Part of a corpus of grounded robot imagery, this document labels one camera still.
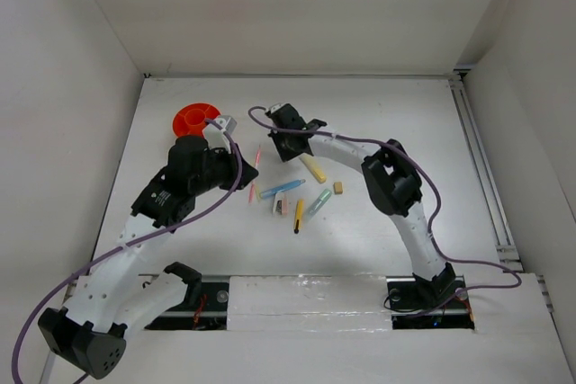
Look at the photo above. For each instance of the yellow highlighter marker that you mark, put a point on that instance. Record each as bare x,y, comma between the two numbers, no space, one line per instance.
314,168

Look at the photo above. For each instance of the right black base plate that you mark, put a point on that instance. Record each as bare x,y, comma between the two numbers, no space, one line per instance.
410,311

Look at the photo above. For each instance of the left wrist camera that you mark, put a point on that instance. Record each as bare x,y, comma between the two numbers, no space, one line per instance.
217,130

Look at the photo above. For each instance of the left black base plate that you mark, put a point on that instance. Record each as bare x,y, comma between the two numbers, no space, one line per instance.
204,310

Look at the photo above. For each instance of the orange round divided container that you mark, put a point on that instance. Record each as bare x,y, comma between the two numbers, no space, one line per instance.
191,120

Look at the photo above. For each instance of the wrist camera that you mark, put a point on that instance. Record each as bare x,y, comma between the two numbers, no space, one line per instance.
273,109
217,130

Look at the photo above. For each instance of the blue pen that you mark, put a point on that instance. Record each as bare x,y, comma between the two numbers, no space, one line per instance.
281,188

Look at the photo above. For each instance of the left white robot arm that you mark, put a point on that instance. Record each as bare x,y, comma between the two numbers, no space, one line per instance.
91,330

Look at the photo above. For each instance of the aluminium rail frame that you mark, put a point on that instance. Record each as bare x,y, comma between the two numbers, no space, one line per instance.
504,241

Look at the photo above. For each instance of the yellow black-tipped pen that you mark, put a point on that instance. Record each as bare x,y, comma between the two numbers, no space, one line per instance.
298,216

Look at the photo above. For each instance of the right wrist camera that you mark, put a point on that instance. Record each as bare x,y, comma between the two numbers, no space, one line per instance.
273,109

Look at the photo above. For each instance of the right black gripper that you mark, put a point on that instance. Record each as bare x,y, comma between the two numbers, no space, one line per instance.
285,154

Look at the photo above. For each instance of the green highlighter marker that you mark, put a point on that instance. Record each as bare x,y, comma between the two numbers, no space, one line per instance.
321,200

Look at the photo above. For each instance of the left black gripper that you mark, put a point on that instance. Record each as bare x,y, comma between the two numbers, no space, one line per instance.
229,158

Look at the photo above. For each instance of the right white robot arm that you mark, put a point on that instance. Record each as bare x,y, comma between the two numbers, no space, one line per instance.
393,185

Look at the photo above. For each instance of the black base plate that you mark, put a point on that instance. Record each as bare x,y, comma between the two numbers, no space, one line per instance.
410,311
204,310

